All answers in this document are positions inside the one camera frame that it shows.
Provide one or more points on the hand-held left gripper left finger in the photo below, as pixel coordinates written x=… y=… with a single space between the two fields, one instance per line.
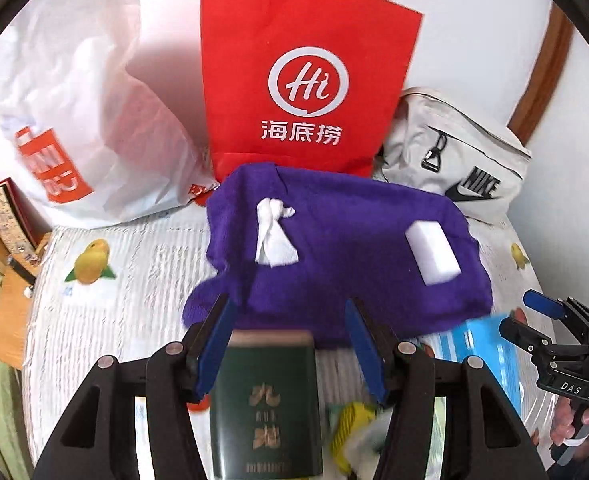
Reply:
x=214 y=355

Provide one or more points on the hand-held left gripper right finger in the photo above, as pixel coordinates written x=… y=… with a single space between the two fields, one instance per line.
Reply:
x=367 y=355

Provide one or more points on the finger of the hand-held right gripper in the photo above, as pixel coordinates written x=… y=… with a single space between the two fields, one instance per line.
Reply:
x=521 y=335
x=544 y=302

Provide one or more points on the small yellow duffel bag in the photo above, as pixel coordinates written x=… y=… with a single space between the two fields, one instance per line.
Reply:
x=347 y=430

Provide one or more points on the white sock with green cuff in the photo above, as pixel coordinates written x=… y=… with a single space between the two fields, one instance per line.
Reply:
x=369 y=452

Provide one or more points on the person's right hand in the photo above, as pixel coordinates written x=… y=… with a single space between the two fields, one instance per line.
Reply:
x=563 y=425

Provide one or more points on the light blue box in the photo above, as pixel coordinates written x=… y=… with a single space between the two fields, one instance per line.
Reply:
x=474 y=355

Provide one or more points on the dark green box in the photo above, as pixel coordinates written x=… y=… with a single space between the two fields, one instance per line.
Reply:
x=264 y=375

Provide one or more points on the purple towel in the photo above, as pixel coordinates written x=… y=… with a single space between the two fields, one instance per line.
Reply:
x=349 y=240

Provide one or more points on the white sponge block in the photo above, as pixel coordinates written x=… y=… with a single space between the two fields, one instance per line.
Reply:
x=432 y=255

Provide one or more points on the crumpled white tissue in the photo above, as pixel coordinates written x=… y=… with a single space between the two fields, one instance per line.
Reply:
x=274 y=240

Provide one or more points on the light grey sling bag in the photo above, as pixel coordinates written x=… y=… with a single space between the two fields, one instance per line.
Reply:
x=474 y=145

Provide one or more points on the wooden nightstand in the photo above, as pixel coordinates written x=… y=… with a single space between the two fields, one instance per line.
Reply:
x=14 y=310

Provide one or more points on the small black bar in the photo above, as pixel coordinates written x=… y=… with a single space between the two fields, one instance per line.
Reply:
x=22 y=270

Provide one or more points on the red edged book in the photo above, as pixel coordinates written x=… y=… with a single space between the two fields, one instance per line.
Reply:
x=4 y=220

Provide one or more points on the white plastic shopping bag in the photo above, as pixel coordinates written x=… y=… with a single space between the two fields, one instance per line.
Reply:
x=89 y=85

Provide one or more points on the red paper bag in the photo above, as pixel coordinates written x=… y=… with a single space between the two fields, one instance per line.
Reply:
x=254 y=35

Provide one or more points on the brown wooden door frame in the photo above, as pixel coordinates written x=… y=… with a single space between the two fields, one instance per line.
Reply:
x=549 y=60

